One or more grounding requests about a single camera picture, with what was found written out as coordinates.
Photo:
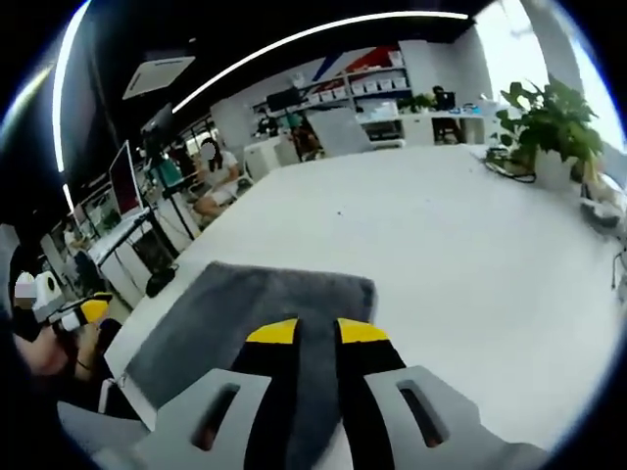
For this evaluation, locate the small green desk plant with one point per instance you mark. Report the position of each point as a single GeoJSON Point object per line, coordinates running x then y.
{"type": "Point", "coordinates": [110, 220]}

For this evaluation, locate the grey white headset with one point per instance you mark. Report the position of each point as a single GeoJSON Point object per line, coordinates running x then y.
{"type": "Point", "coordinates": [600, 210]}

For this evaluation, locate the white plant pot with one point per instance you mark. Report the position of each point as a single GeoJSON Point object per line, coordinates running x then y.
{"type": "Point", "coordinates": [553, 171]}

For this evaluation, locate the long ceiling light strip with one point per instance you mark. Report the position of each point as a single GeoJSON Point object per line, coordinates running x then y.
{"type": "Point", "coordinates": [441, 17]}

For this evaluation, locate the green leafy plant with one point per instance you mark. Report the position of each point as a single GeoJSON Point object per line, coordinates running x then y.
{"type": "Point", "coordinates": [558, 122]}

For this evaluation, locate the person's left hand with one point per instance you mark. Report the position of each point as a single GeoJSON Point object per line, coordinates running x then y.
{"type": "Point", "coordinates": [39, 352]}

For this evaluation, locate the ceiling air conditioner unit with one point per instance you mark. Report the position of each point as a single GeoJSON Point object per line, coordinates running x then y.
{"type": "Point", "coordinates": [157, 76]}

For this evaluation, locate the grey towel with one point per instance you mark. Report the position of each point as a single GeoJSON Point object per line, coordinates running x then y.
{"type": "Point", "coordinates": [255, 298]}

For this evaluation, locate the monitor with pink screen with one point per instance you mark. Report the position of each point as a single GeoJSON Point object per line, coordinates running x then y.
{"type": "Point", "coordinates": [125, 181]}

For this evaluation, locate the black monitor on stand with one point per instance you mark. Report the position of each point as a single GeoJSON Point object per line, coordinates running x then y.
{"type": "Point", "coordinates": [159, 120]}

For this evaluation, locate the shelf with white bins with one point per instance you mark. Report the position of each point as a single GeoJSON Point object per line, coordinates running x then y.
{"type": "Point", "coordinates": [377, 85]}

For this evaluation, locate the white board panel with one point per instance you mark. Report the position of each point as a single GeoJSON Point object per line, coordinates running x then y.
{"type": "Point", "coordinates": [338, 132]}

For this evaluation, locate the small green counter plant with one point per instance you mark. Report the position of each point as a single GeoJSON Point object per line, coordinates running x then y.
{"type": "Point", "coordinates": [416, 103]}

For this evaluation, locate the white standing desk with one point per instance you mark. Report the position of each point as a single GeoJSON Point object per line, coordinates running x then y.
{"type": "Point", "coordinates": [115, 240]}

